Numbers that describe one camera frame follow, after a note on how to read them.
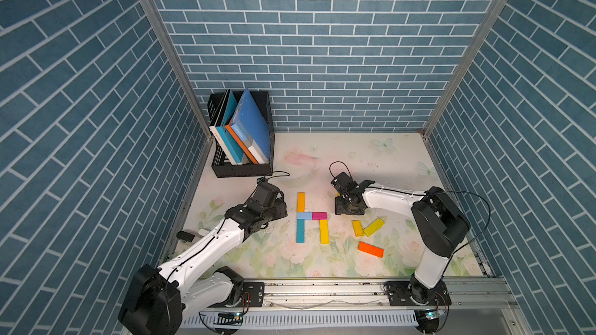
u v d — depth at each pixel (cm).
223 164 105
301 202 96
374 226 89
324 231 87
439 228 48
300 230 87
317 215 91
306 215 91
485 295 75
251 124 102
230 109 87
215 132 83
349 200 68
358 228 88
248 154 94
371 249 83
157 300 38
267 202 64
